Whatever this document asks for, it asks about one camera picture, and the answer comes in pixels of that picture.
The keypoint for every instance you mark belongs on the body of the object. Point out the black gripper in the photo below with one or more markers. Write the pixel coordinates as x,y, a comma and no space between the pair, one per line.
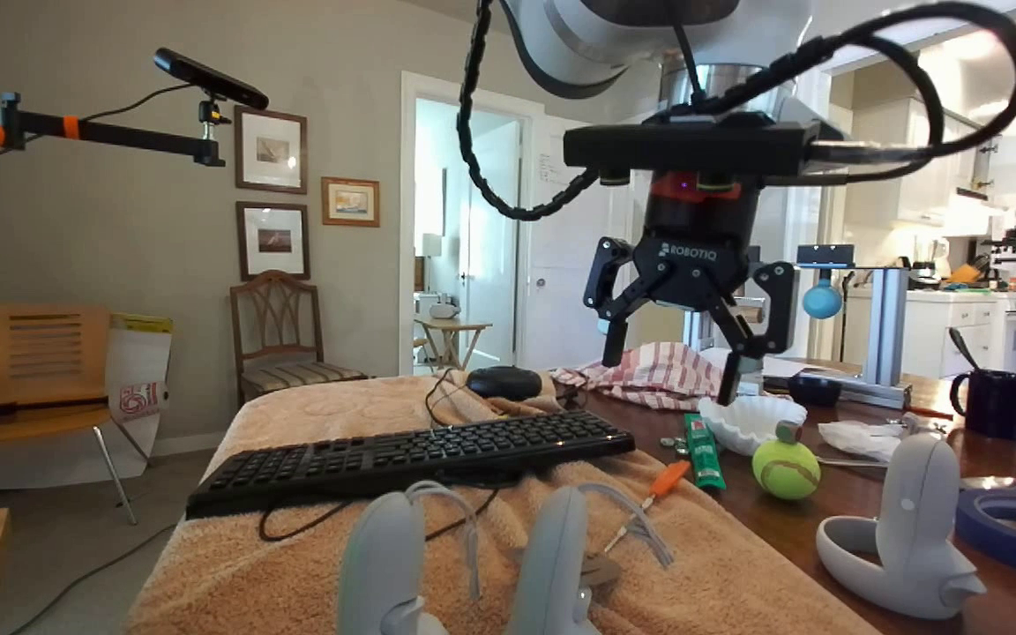
697,252

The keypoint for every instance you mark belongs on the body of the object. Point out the white VR controller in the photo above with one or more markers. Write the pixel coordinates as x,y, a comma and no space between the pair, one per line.
383,566
554,566
918,516

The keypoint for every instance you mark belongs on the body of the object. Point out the red striped white cloth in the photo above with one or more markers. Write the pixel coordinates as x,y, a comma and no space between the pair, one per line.
649,376

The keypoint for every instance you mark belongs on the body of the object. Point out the blue balloon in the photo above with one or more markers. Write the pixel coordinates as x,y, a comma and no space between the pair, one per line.
824,302

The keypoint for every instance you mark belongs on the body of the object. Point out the white coffee filters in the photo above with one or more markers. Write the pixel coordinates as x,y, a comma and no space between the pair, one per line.
742,416

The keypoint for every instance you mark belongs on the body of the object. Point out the white door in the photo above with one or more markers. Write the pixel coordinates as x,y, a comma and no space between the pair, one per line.
554,295

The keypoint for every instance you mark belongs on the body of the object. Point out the small black box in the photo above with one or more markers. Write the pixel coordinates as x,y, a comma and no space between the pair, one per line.
817,389

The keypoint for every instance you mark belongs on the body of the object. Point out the yellow green tennis ball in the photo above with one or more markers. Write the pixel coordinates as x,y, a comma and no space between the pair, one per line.
784,471

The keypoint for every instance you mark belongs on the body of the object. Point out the black computer mouse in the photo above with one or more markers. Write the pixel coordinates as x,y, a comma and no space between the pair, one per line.
505,382

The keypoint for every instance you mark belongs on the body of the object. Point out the white upper kitchen cabinet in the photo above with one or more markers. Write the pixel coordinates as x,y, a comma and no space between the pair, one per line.
897,205

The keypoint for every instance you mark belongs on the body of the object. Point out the white napkin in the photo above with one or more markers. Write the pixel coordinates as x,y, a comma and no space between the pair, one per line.
866,440

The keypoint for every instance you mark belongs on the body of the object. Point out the small cross legged side table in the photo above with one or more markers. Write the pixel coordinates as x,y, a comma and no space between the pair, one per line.
451,329

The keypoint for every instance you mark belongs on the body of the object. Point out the white kitchen counter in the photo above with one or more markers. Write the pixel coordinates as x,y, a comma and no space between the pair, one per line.
933,336

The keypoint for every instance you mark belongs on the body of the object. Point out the black spoon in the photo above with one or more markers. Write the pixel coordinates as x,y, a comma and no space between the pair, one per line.
959,347

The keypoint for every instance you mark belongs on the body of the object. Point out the black computer keyboard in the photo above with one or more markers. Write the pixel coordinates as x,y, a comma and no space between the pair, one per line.
412,459

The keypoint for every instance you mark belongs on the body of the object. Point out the dark blue mug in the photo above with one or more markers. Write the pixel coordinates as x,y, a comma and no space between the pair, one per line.
1004,406

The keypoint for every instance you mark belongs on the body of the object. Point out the small gold framed picture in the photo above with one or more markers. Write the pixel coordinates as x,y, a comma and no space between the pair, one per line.
350,202

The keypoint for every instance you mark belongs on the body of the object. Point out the blue tape roll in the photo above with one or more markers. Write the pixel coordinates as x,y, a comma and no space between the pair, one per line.
1004,516

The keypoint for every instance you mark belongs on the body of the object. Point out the dark wooden chair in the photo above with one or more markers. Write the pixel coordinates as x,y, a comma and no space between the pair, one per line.
278,376

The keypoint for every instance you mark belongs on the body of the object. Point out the large framed picture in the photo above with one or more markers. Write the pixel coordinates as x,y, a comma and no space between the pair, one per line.
268,149
271,241

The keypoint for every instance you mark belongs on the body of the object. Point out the tan terry towel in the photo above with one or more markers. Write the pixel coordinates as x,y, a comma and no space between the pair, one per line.
296,566

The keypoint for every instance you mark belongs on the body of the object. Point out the white paper bag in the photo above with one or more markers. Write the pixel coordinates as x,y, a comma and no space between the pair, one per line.
137,363

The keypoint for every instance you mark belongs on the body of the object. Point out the black boom with orange tape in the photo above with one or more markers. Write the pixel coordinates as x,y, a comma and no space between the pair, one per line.
120,132

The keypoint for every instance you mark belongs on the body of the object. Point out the light wooden chair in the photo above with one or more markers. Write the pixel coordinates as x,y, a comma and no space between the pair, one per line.
35,355

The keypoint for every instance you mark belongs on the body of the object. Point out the aluminium frame stand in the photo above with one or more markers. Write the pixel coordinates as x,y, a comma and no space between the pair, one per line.
886,329

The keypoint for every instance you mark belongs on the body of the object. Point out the black stereo camera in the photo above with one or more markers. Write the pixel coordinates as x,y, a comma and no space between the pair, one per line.
210,80

